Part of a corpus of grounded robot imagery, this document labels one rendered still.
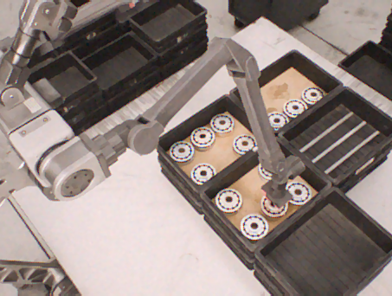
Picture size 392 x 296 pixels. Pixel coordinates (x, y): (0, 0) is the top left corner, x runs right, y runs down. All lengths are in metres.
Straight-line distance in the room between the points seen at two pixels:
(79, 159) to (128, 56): 1.91
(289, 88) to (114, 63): 1.25
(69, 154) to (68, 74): 1.69
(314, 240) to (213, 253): 0.39
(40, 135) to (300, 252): 1.00
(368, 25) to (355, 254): 2.36
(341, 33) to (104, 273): 2.58
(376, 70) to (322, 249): 1.62
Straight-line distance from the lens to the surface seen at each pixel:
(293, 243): 1.75
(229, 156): 1.92
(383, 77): 3.09
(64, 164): 1.17
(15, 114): 1.28
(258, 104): 1.43
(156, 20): 3.06
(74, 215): 2.03
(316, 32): 3.70
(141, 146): 1.21
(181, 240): 1.89
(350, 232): 1.81
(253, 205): 1.80
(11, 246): 2.90
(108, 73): 2.94
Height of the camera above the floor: 2.43
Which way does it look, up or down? 55 degrees down
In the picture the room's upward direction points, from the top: 6 degrees counter-clockwise
